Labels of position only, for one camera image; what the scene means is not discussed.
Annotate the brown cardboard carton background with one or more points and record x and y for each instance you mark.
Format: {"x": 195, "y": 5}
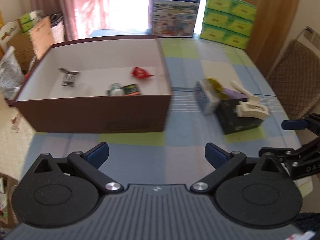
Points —
{"x": 31, "y": 44}

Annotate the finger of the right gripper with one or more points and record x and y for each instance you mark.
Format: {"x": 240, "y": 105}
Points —
{"x": 298, "y": 124}

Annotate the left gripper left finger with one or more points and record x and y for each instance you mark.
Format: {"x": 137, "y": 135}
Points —
{"x": 86, "y": 165}

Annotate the white hair claw clip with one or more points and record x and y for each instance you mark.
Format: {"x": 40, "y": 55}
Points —
{"x": 252, "y": 108}

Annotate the white handled brush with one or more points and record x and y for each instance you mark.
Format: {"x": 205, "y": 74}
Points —
{"x": 239, "y": 88}

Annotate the brown quilted chair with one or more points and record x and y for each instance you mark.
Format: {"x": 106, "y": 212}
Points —
{"x": 295, "y": 80}

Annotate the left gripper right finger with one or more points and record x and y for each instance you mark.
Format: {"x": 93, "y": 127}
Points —
{"x": 227, "y": 165}

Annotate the black metal clip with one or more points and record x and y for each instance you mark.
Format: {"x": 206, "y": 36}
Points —
{"x": 68, "y": 77}

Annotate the green small packet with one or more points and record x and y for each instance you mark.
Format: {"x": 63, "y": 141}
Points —
{"x": 131, "y": 90}

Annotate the purple cream tube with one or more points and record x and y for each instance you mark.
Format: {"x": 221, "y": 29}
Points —
{"x": 232, "y": 94}

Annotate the yellow snack packet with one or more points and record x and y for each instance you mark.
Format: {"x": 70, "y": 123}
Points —
{"x": 218, "y": 89}

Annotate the brown cardboard storage box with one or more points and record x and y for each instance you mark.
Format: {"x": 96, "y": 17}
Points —
{"x": 86, "y": 107}

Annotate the brown curtain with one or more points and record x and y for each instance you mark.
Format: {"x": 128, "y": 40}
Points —
{"x": 271, "y": 26}

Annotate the small white round jar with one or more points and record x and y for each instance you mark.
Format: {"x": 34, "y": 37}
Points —
{"x": 115, "y": 89}

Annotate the checkered tablecloth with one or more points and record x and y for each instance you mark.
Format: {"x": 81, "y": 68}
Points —
{"x": 176, "y": 155}

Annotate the black shaver product box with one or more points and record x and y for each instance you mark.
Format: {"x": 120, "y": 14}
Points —
{"x": 229, "y": 120}

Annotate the red snack packet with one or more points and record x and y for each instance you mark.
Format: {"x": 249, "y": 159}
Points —
{"x": 140, "y": 73}

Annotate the blue white tissue packet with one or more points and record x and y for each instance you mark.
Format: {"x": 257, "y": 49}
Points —
{"x": 206, "y": 97}

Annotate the blue milk carton box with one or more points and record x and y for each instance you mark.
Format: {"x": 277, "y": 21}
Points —
{"x": 174, "y": 18}

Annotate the green tissue pack stack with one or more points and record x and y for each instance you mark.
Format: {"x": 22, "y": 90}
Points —
{"x": 228, "y": 22}

